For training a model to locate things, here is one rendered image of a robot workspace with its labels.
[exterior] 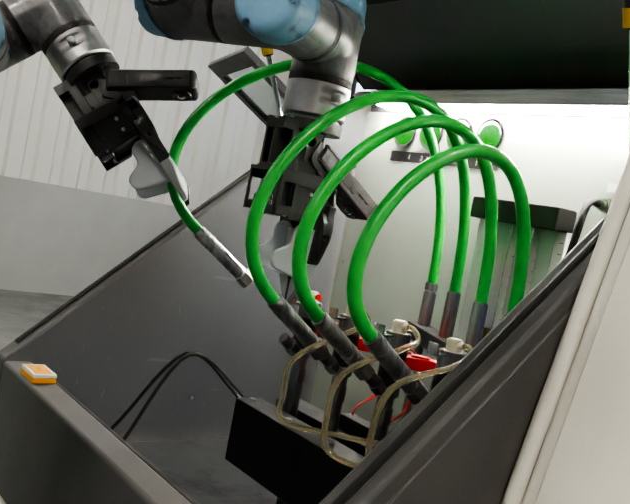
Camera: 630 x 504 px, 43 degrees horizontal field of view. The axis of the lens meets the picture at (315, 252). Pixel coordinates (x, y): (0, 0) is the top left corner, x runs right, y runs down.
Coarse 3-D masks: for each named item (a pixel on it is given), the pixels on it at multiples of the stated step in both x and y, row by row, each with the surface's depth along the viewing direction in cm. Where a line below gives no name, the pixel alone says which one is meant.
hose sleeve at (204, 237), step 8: (200, 232) 100; (208, 232) 101; (200, 240) 101; (208, 240) 101; (216, 240) 101; (208, 248) 101; (216, 248) 101; (224, 248) 102; (216, 256) 101; (224, 256) 101; (232, 256) 102; (224, 264) 102; (232, 264) 102; (240, 264) 102; (232, 272) 102; (240, 272) 102
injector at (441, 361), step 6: (444, 348) 79; (450, 354) 77; (456, 354) 77; (462, 354) 78; (438, 360) 78; (444, 360) 77; (450, 360) 77; (456, 360) 77; (438, 366) 78; (438, 378) 78; (432, 384) 79
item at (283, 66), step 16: (272, 64) 101; (288, 64) 101; (240, 80) 100; (256, 80) 101; (384, 80) 104; (224, 96) 100; (192, 112) 99; (416, 112) 106; (192, 128) 99; (432, 128) 107; (176, 144) 99; (432, 144) 107; (176, 160) 99; (176, 192) 99; (176, 208) 100; (192, 224) 100; (432, 256) 109; (432, 272) 109; (432, 288) 109
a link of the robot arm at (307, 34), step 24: (216, 0) 84; (240, 0) 80; (264, 0) 79; (288, 0) 78; (312, 0) 81; (216, 24) 85; (240, 24) 83; (264, 24) 79; (288, 24) 79; (312, 24) 81; (336, 24) 86; (288, 48) 84; (312, 48) 85
